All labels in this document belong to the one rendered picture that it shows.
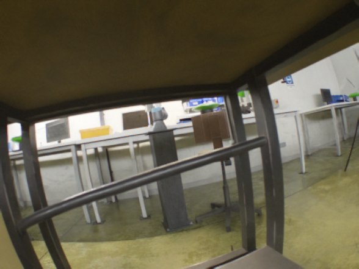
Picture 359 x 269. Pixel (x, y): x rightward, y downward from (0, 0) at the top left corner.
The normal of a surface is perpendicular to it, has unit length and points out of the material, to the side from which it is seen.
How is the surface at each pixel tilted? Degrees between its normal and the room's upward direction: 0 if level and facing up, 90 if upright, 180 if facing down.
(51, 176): 90
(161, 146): 90
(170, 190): 90
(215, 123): 93
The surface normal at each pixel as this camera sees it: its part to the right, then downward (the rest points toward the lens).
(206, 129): -0.35, 0.01
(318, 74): 0.15, -0.07
